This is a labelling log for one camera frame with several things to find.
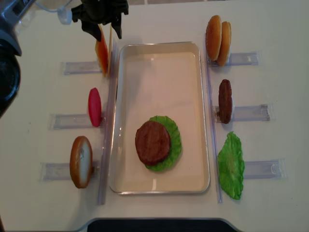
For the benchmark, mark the white metal tray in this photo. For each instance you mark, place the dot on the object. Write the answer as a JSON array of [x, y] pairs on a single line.
[[161, 83]]

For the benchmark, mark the clear rail under patty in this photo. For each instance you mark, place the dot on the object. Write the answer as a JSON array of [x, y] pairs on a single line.
[[263, 112]]

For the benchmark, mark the lettuce leaf in tray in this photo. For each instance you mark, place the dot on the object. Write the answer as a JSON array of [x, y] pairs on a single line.
[[175, 147]]

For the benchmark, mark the white pusher behind buns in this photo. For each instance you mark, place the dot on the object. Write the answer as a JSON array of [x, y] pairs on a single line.
[[229, 56]]

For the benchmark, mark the long clear right side rail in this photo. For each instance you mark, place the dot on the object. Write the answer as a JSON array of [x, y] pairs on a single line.
[[212, 123]]

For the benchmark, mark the orange cheese slice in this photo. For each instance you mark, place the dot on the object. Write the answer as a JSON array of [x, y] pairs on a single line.
[[102, 53]]

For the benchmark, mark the top bun half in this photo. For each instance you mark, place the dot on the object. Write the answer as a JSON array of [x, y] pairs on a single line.
[[213, 37]]

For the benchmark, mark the clear rail under cheese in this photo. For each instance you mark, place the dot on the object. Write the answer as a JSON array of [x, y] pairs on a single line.
[[87, 67]]

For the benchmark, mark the long clear rail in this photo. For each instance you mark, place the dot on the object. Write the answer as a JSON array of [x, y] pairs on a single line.
[[212, 123], [109, 125]]

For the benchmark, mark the standing brown meat patty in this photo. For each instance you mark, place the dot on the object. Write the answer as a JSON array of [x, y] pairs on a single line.
[[225, 101]]

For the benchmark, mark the white pusher behind patty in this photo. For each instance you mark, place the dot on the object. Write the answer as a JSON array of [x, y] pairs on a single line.
[[233, 107]]

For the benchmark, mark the standing green lettuce leaf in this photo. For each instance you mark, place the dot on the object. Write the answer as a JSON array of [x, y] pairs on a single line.
[[231, 166]]

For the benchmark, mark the clear rail under tomato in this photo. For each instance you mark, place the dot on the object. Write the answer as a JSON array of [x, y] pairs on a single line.
[[71, 121]]

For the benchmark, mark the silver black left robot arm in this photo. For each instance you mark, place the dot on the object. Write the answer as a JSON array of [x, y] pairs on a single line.
[[11, 12]]

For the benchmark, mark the clear rail under buns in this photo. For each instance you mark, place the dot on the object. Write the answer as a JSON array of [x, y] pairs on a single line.
[[244, 59]]

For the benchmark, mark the bottom bun half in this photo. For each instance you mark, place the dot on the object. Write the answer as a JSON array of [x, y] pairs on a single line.
[[225, 44]]

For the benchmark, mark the clear rail under lettuce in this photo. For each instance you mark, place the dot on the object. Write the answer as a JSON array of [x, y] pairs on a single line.
[[268, 169]]

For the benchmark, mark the glazed bun on left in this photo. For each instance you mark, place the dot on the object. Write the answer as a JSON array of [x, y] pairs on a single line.
[[81, 158]]

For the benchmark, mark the red tomato slice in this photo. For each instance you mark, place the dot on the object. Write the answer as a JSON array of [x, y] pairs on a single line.
[[94, 107]]

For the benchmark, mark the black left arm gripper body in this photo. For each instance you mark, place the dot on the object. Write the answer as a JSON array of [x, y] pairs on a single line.
[[99, 11]]

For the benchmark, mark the bun half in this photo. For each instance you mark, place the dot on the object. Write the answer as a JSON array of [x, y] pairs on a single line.
[[225, 44], [213, 37]]

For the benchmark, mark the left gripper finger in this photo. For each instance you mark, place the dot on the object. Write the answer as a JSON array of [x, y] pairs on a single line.
[[116, 25], [94, 30]]

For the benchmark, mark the meat patty in tray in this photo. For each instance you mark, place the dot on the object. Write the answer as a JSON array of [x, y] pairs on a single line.
[[152, 142]]

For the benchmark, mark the clear rail under left bun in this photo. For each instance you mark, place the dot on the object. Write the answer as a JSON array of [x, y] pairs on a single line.
[[55, 172]]

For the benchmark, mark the long clear left side rail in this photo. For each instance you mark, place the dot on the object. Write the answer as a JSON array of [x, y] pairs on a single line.
[[109, 125]]

